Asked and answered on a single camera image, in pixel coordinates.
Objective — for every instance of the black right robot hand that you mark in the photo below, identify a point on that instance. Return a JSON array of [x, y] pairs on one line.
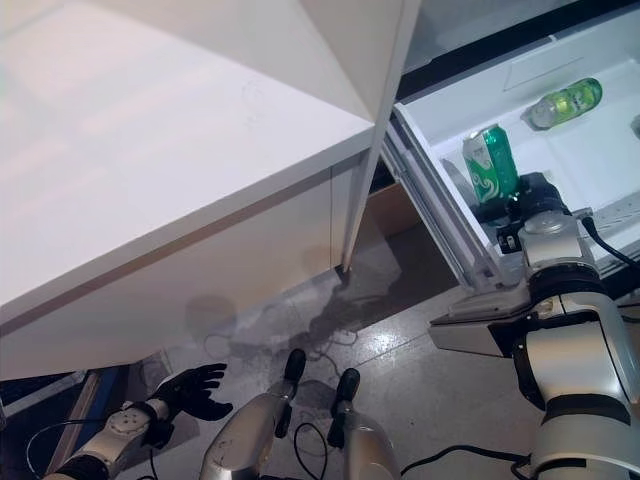
[[540, 197]]

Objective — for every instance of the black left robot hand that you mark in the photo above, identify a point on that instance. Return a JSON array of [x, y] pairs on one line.
[[192, 395]]

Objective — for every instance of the green drink can white logo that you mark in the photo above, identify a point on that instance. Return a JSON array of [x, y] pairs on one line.
[[492, 165]]

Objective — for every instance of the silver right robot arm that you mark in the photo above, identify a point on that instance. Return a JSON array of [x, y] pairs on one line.
[[575, 360]]

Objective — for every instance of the white fridge drawer steel front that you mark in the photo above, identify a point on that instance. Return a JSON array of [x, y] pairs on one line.
[[575, 160]]

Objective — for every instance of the stainless steel fridge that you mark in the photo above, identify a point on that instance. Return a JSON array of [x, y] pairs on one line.
[[475, 20]]

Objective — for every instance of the green bottle lying left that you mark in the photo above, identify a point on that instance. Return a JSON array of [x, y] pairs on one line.
[[565, 105]]

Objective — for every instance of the brown wooden panel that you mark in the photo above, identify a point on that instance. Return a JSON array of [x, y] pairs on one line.
[[390, 210]]

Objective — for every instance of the tall white cabinet panel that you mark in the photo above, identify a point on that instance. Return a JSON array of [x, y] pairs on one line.
[[380, 125]]

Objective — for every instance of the silver right robot leg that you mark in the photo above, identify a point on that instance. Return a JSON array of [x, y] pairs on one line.
[[365, 440]]

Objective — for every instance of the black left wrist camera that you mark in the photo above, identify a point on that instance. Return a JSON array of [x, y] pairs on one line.
[[160, 434]]

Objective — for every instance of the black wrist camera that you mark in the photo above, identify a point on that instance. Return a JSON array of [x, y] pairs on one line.
[[160, 434], [509, 240]]

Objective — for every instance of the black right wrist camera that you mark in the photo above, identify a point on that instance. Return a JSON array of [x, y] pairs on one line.
[[509, 240]]

